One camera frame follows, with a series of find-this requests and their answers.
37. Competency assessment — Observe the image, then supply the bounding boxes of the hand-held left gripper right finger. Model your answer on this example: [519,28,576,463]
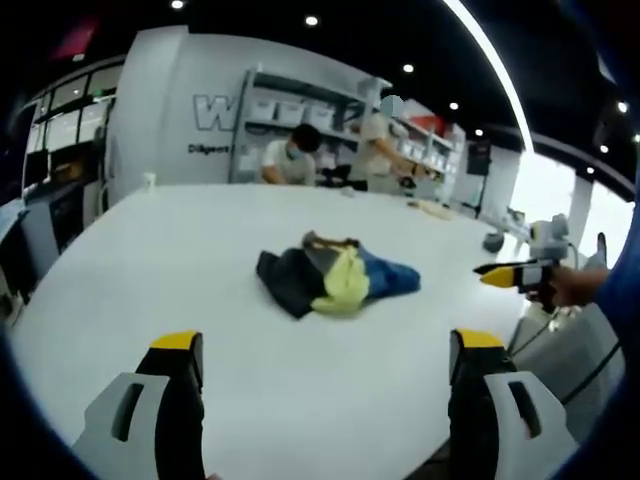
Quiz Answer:
[447,327,581,480]

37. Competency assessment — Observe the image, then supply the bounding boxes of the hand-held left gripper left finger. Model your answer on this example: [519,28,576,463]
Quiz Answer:
[72,329,206,480]

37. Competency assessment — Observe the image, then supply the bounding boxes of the multicolour garment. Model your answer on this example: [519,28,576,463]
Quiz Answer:
[255,230,421,320]

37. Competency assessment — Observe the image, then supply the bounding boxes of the person's right hand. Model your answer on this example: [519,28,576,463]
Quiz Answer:
[547,263,610,307]

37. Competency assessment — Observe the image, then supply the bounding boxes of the person's grey trousers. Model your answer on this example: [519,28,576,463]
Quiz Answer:
[507,298,629,409]

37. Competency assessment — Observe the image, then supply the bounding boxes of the beige cloth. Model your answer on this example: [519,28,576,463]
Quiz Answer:
[405,197,457,222]

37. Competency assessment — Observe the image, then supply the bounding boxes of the black standing sign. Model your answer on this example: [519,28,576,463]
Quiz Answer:
[466,139,494,177]

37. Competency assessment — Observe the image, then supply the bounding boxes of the dark equipment cabinet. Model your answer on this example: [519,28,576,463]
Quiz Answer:
[22,182,87,259]

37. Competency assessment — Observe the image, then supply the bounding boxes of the long ceiling light strip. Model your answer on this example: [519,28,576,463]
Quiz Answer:
[443,0,537,157]

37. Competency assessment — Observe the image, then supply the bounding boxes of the grey metal storage shelf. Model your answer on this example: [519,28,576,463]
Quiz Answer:
[228,67,467,204]

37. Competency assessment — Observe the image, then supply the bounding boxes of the black cable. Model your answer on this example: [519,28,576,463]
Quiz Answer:
[558,337,624,407]

